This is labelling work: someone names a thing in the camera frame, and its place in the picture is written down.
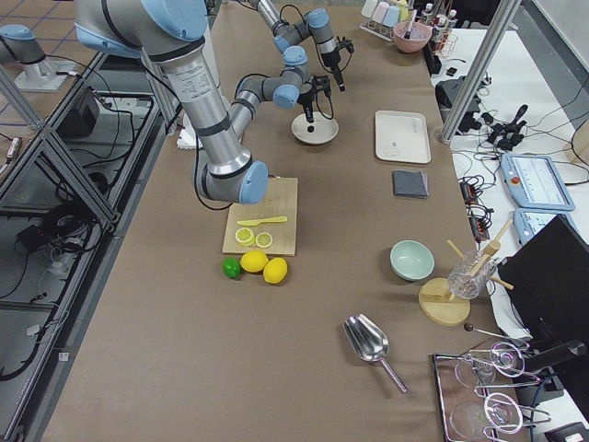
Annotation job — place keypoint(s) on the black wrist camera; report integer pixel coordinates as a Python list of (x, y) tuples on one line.
[(321, 84), (345, 44)]

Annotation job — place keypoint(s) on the yellow lemon far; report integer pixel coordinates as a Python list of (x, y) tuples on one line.
[(275, 270)]

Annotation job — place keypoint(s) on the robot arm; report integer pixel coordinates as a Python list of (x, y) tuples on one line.
[(314, 24), (172, 35)]

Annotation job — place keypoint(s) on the upper teach pendant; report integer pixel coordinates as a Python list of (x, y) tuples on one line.
[(535, 183)]

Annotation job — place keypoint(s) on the yellow plastic knife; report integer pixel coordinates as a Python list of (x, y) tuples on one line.
[(265, 220)]

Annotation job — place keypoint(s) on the pink bowl with ice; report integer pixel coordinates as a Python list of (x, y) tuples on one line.
[(420, 35)]

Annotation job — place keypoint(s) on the green lime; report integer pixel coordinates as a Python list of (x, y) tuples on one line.
[(231, 268)]

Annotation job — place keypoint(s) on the copper wire bottle rack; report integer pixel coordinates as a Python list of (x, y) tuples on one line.
[(441, 20)]

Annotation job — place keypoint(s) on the wooden cup stand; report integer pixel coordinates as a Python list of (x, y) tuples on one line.
[(447, 300)]

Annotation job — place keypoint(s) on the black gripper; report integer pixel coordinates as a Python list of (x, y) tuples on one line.
[(305, 98), (332, 60)]

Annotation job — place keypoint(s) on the upper lemon slice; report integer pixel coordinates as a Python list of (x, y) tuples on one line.
[(264, 240)]

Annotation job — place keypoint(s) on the black monitor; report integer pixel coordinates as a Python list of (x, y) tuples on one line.
[(550, 278)]

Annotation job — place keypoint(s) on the white cup rack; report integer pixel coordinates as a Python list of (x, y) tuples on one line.
[(380, 17)]

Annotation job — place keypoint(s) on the cream rabbit tray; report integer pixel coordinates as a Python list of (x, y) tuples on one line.
[(401, 137)]

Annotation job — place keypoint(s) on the mint green bowl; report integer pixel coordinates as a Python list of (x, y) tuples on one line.
[(411, 260)]

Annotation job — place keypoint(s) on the wooden cutting board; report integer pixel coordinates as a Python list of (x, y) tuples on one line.
[(280, 199)]

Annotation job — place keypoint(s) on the grey folded cloth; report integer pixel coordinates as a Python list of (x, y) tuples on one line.
[(410, 184)]

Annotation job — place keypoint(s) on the spare robot base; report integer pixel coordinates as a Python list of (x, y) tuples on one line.
[(19, 45)]

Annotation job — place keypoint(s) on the aluminium frame post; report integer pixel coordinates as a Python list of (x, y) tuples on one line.
[(493, 37)]

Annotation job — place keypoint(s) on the lower teach pendant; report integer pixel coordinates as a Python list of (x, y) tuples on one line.
[(528, 222)]

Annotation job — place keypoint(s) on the steel ice scoop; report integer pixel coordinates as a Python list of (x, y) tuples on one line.
[(371, 344)]

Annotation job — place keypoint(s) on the yellow lemon near lime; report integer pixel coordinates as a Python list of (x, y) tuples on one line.
[(253, 261)]

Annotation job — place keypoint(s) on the clear crystal glass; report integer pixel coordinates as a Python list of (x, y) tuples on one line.
[(470, 275)]

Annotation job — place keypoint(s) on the beige round plate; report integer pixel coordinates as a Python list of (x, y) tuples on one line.
[(325, 129)]

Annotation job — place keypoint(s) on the teach pendant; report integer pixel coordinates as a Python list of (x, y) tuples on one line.
[(535, 183), (528, 222)]

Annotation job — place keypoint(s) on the black wire glass rack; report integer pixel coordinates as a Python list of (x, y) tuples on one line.
[(476, 394)]

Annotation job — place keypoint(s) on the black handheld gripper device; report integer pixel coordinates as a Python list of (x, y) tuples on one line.
[(505, 135)]

